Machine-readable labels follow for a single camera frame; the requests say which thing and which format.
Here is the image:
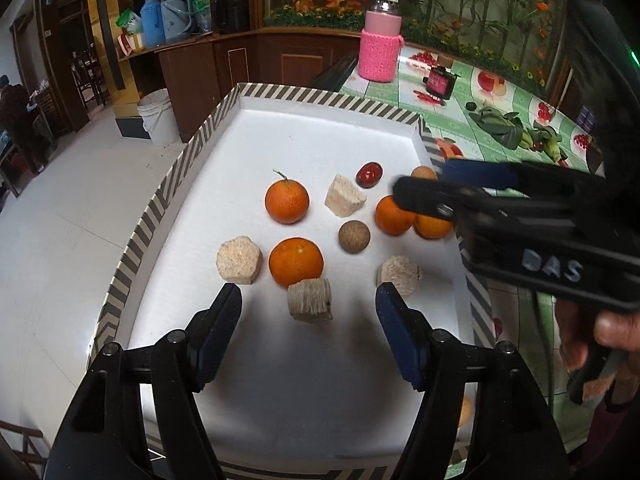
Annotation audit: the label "green packet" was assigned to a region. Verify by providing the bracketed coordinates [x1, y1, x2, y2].
[192, 0, 215, 35]
[116, 9, 143, 36]

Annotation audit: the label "green leaves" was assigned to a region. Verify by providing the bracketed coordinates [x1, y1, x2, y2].
[468, 105, 525, 150]

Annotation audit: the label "grey-blue thermos jug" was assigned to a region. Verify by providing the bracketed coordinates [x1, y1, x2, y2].
[160, 0, 198, 43]

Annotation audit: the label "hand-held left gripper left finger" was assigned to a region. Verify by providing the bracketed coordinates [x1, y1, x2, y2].
[42, 282, 244, 480]

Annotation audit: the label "brown round fruit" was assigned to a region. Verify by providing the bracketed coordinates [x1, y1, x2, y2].
[338, 220, 372, 254]

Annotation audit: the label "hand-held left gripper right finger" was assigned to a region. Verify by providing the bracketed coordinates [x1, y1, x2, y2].
[375, 281, 571, 480]

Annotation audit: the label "small pink black device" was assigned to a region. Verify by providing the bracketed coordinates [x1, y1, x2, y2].
[422, 66, 461, 101]

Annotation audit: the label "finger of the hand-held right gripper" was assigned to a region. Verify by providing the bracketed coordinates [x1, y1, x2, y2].
[441, 159, 609, 197]
[392, 175, 507, 223]

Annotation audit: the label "green fruit-print tablecloth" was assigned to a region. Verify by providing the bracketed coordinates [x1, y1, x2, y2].
[320, 42, 616, 480]

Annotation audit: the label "white tray with striped rim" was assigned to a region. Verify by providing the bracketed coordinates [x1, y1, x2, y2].
[89, 82, 496, 480]

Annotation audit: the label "blue thermos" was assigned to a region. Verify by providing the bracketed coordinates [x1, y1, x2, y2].
[140, 0, 165, 48]

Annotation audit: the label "person's right hand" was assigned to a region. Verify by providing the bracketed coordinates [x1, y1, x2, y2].
[555, 299, 640, 406]

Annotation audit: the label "red jujube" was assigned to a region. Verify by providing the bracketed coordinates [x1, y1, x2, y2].
[356, 162, 384, 188]

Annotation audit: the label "pink bottle with knitted sleeve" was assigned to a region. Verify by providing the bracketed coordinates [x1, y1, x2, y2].
[356, 0, 404, 82]

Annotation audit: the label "artificial flower display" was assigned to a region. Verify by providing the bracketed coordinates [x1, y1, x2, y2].
[265, 0, 576, 101]

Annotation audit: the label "white plastic bucket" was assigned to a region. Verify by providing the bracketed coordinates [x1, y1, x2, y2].
[137, 88, 181, 147]

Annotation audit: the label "dark wooden chair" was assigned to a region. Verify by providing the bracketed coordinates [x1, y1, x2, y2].
[70, 47, 111, 111]

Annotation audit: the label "red and white box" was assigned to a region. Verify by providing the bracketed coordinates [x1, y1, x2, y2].
[117, 34, 146, 57]

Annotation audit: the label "orange with stem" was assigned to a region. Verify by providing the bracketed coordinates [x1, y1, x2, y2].
[264, 170, 310, 225]

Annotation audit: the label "wooden counter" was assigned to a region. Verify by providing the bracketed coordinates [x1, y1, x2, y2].
[117, 27, 363, 143]

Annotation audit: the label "beige puffed grain cake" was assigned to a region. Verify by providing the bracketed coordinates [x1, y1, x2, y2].
[376, 255, 424, 297]
[324, 174, 368, 218]
[287, 277, 333, 323]
[216, 235, 264, 285]

